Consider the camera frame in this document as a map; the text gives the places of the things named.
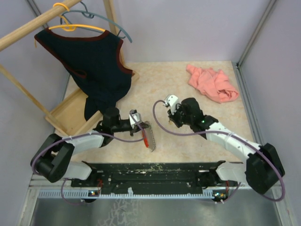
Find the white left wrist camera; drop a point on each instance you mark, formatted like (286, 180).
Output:
(134, 118)

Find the grey-blue clothes hanger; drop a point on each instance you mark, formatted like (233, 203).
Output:
(102, 14)

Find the dark navy vest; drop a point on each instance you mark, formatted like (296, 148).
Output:
(94, 65)

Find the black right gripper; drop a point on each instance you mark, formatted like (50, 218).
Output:
(173, 117)

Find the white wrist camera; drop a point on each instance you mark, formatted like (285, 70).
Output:
(134, 118)
(172, 101)

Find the pink crumpled cloth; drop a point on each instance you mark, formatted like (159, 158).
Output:
(213, 84)

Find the yellow clothes hanger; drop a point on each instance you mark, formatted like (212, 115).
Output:
(68, 27)

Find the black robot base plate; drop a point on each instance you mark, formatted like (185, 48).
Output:
(151, 178)

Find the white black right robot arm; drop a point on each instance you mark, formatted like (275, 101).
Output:
(260, 165)

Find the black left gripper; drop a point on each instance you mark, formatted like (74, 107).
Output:
(139, 126)

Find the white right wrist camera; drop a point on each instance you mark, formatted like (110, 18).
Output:
(172, 101)

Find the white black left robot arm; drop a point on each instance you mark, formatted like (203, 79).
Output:
(53, 159)

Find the aluminium frame rail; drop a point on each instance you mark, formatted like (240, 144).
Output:
(40, 187)

